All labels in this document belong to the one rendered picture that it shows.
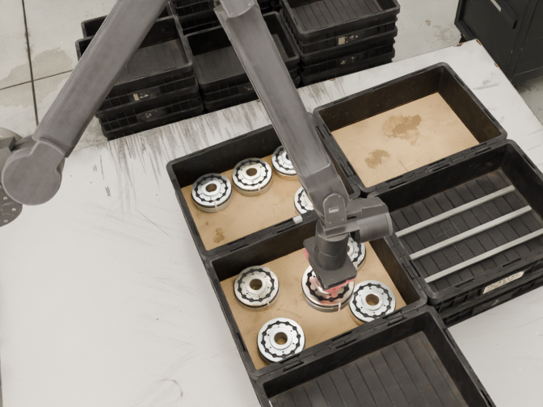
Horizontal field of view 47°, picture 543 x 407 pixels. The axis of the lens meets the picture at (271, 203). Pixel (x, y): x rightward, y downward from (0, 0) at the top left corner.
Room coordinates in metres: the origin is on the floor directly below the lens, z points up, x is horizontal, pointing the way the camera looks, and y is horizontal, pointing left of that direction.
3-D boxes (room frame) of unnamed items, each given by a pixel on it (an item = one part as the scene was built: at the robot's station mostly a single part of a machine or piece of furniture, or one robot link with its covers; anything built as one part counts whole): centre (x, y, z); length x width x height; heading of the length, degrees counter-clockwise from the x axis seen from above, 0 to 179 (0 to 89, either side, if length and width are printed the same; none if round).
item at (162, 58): (1.81, 0.43, 0.37); 0.40 x 0.30 x 0.45; 101
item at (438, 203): (0.72, -0.45, 0.87); 0.40 x 0.30 x 0.11; 106
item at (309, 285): (0.55, -0.09, 1.03); 0.10 x 0.10 x 0.01
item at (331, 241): (0.55, -0.10, 1.21); 0.07 x 0.06 x 0.07; 99
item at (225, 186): (0.94, 0.15, 0.86); 0.10 x 0.10 x 0.01
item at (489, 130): (1.01, -0.37, 0.87); 0.40 x 0.30 x 0.11; 106
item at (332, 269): (0.55, -0.09, 1.15); 0.10 x 0.07 x 0.07; 15
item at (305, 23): (1.96, -0.35, 0.37); 0.40 x 0.30 x 0.45; 101
